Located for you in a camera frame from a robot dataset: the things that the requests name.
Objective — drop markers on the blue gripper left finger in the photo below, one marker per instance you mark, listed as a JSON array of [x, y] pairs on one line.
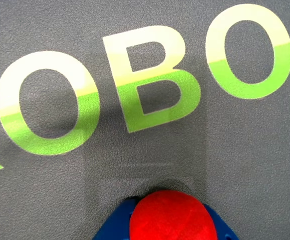
[[114, 222]]

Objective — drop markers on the red ball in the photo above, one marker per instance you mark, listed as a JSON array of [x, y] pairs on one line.
[[172, 217]]

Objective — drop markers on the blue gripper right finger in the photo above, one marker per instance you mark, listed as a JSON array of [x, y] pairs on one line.
[[224, 227]]

